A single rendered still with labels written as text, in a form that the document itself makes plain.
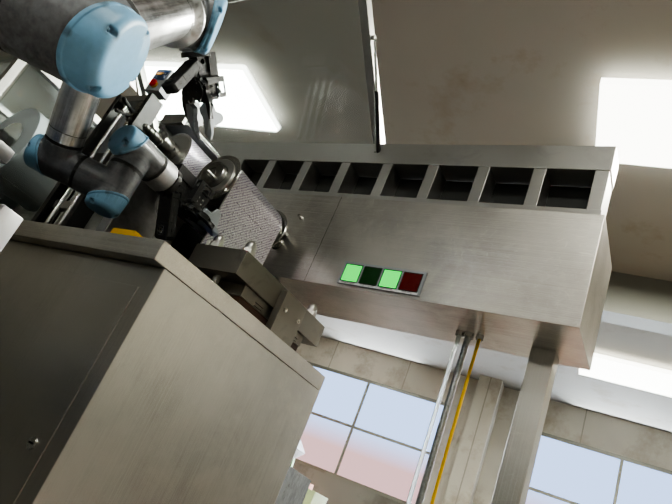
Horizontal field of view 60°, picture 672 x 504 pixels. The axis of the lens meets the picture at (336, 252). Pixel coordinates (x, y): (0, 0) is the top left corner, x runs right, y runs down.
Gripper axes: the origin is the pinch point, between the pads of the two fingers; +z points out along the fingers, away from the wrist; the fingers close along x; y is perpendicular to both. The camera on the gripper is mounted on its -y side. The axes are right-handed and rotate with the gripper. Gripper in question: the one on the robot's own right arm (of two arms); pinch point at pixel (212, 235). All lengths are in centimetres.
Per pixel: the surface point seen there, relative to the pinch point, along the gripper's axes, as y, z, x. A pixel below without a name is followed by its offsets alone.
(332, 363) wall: 153, 652, 362
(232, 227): 5.5, 4.6, -0.2
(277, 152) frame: 52, 30, 25
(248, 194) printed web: 16.0, 4.2, -0.3
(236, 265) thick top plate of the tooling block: -10.1, -6.5, -19.0
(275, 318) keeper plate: -14.5, 10.1, -21.9
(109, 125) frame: 25, -14, 47
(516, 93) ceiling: 188, 141, -5
